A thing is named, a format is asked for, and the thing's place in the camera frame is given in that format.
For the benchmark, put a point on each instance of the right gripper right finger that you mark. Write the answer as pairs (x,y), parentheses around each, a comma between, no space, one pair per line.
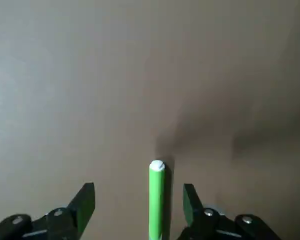
(205,225)

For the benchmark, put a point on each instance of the green marker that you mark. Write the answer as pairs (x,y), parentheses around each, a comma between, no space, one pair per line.
(156,200)

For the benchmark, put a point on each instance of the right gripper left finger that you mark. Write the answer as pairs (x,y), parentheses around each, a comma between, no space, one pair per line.
(72,220)

